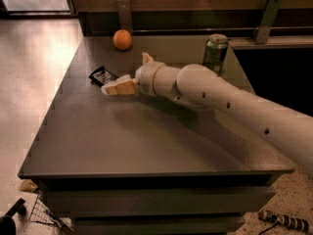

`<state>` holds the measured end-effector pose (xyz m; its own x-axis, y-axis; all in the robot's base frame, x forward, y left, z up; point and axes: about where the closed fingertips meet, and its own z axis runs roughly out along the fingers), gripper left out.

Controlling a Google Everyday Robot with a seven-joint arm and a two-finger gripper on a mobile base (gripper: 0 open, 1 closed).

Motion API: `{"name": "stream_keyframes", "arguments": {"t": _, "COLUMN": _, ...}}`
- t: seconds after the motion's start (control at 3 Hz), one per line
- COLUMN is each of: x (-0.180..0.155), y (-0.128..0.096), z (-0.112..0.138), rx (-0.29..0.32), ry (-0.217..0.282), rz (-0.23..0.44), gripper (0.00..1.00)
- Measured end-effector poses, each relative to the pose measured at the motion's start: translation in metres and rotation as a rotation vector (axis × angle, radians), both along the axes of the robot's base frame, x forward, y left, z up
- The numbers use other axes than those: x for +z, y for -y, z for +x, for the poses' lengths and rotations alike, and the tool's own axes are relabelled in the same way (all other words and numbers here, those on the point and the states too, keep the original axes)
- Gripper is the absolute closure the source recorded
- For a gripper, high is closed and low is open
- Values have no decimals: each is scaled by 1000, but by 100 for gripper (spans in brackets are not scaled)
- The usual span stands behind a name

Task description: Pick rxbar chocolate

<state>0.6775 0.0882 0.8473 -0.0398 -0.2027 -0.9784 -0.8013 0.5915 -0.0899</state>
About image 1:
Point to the green soda can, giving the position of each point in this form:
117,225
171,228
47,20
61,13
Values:
215,52

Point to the metal bracket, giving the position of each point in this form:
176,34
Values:
124,15
262,32

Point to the left metal bracket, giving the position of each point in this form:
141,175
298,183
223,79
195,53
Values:
124,15

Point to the wire mesh basket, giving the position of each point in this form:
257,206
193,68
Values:
42,215

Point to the crumpled tan paper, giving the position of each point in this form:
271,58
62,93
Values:
28,186

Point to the black rxbar chocolate wrapper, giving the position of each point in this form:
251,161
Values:
101,76

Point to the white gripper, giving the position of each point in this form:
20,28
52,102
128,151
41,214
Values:
146,76

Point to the orange fruit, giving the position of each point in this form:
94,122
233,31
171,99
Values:
122,39

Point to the right metal bracket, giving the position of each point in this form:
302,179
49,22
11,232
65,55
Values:
262,32

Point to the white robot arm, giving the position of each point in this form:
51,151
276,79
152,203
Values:
195,86

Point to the striped power strip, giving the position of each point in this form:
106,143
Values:
291,223

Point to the grey table with drawers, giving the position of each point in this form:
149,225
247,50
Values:
143,165

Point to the black floor object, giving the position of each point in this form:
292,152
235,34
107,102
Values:
7,223

